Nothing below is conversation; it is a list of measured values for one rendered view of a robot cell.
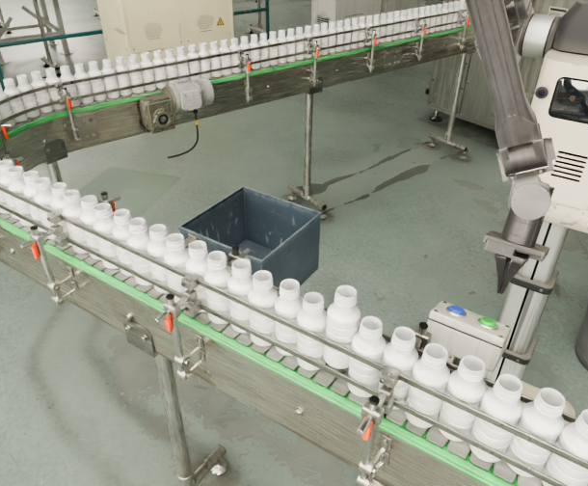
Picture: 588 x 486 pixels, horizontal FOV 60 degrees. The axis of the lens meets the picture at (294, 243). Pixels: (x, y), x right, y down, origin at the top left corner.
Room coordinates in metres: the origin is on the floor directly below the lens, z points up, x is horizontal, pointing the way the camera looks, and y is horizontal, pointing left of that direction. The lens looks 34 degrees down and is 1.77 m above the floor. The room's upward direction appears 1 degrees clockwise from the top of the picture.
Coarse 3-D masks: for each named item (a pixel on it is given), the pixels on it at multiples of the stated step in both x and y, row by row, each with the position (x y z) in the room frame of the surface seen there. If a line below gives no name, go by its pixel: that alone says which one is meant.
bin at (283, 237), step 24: (240, 192) 1.52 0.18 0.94; (216, 216) 1.42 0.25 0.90; (240, 216) 1.52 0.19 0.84; (264, 216) 1.49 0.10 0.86; (288, 216) 1.44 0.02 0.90; (312, 216) 1.39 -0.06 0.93; (192, 240) 1.24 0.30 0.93; (216, 240) 1.41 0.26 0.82; (240, 240) 1.51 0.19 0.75; (264, 240) 1.49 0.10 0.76; (288, 240) 1.22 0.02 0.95; (312, 240) 1.34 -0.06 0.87; (264, 264) 1.13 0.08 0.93; (288, 264) 1.23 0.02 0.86; (312, 264) 1.34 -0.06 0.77
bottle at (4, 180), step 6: (0, 162) 1.27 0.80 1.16; (6, 162) 1.28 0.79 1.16; (12, 162) 1.26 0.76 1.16; (0, 168) 1.25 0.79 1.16; (6, 168) 1.25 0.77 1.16; (6, 174) 1.24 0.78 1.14; (0, 180) 1.24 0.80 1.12; (6, 180) 1.24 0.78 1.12; (6, 186) 1.23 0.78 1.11; (6, 198) 1.24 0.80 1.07; (12, 198) 1.23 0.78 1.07; (12, 204) 1.23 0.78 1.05; (12, 216) 1.24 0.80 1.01
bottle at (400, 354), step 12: (396, 336) 0.64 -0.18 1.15; (408, 336) 0.64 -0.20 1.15; (396, 348) 0.61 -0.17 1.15; (408, 348) 0.61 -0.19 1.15; (384, 360) 0.62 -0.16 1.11; (396, 360) 0.60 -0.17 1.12; (408, 360) 0.60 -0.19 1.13; (408, 372) 0.60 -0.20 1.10; (396, 384) 0.60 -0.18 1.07; (408, 384) 0.60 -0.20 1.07; (396, 396) 0.59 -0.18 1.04; (396, 408) 0.59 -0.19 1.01
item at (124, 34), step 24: (96, 0) 5.06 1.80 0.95; (120, 0) 4.62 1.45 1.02; (144, 0) 4.75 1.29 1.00; (168, 0) 4.89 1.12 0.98; (192, 0) 5.03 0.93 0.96; (216, 0) 5.19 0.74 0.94; (120, 24) 4.69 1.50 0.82; (144, 24) 4.73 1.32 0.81; (168, 24) 4.87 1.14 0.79; (192, 24) 5.02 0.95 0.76; (216, 24) 5.18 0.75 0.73; (120, 48) 4.77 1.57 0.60; (144, 48) 4.71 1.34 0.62
